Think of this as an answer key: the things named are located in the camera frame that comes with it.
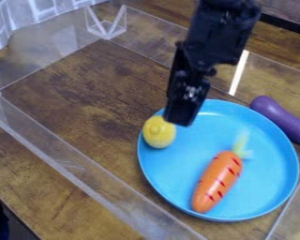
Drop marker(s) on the clear acrylic left wall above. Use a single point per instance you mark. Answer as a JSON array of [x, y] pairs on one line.
[[42, 44]]

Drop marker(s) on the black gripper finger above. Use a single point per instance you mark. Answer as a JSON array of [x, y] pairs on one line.
[[187, 94]]

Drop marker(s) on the clear acrylic front wall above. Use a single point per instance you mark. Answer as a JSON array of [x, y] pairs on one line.
[[131, 206]]

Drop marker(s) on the dark wooden furniture piece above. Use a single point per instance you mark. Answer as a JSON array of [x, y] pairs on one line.
[[282, 13]]

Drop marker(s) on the clear acrylic back wall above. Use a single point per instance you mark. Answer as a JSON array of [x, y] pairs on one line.
[[139, 56]]

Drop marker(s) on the orange toy carrot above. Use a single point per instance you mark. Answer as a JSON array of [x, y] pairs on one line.
[[221, 175]]

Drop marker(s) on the blue plastic tray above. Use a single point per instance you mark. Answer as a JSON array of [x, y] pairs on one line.
[[270, 175]]

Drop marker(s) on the yellow toy lemon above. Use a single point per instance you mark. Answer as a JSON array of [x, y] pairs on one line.
[[159, 132]]

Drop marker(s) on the purple toy eggplant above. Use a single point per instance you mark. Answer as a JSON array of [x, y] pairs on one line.
[[285, 119]]

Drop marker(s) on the clear acrylic wall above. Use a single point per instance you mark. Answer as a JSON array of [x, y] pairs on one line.
[[139, 56], [42, 44], [131, 206]]

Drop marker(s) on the white patterned curtain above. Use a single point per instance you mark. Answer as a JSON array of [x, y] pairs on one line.
[[20, 13]]

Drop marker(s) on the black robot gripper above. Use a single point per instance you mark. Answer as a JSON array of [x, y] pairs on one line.
[[220, 32]]

